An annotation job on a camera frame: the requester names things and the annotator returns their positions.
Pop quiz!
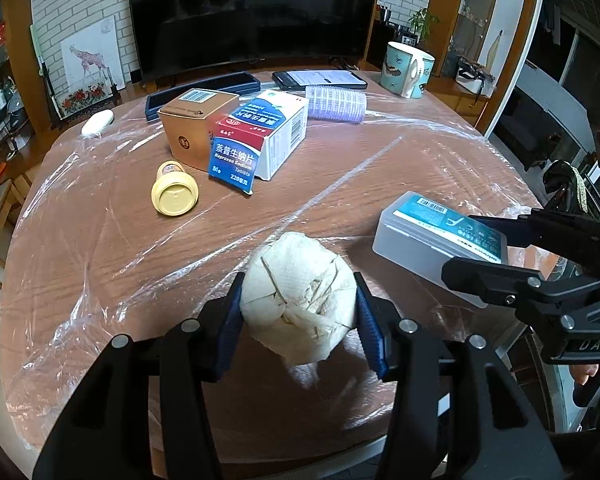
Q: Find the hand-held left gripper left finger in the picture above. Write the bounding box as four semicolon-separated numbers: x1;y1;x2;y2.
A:
32;271;246;480

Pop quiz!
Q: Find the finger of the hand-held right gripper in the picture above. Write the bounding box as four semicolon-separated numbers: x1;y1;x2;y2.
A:
441;256;600;321
467;210;600;256

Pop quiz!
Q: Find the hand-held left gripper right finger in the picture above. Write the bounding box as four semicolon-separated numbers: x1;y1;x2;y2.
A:
352;272;566;480

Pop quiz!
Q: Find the white tissue ball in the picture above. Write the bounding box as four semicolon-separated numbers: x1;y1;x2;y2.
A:
240;231;358;366

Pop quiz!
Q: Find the translucent box with teal label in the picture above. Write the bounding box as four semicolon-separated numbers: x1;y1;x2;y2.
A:
371;191;510;309

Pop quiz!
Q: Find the person's right hand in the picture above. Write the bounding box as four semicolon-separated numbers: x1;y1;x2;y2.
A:
570;363;600;387

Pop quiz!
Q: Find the clear plastic sheet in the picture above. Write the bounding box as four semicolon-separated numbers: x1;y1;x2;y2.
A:
0;72;566;461

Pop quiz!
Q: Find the yellow bottle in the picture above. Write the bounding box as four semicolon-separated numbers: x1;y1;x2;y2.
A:
151;160;200;217

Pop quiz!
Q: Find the white black device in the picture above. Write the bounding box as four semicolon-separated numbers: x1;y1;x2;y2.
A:
455;57;496;96

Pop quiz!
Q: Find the orange cardboard box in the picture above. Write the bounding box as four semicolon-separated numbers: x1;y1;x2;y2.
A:
157;88;241;172

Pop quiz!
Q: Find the blue white medicine box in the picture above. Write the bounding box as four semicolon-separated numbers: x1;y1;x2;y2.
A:
207;89;311;196

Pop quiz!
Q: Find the bird print mug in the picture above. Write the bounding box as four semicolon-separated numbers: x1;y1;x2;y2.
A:
380;41;436;100

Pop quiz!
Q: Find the wooden glass door cabinet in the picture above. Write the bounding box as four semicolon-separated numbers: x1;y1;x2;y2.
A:
430;0;531;131

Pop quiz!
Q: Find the stack of clear plastic cups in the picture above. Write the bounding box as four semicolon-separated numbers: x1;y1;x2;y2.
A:
305;85;368;123

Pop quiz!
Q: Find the white oval case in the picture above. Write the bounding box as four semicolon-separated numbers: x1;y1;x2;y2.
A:
81;109;115;137

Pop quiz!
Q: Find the blue cased tablet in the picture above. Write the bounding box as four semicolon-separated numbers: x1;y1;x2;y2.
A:
145;72;260;122

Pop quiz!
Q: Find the small green houseplant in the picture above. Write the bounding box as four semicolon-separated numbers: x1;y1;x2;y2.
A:
407;7;441;43

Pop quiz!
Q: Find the black smartphone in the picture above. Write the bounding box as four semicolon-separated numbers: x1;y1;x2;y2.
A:
272;70;368;92

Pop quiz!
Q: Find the floral glass panel on stand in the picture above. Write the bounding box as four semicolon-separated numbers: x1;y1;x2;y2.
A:
47;77;121;128

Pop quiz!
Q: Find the giraffe drawing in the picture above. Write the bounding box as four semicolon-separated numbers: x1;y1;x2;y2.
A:
60;15;126;93

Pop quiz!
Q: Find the large black television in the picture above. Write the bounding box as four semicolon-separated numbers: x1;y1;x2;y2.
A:
126;0;385;86

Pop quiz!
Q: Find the wooden shelf cabinet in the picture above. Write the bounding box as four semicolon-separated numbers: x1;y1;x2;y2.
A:
0;0;36;181

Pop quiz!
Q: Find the green white rod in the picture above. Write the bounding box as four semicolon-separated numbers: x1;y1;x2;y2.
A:
30;24;48;78

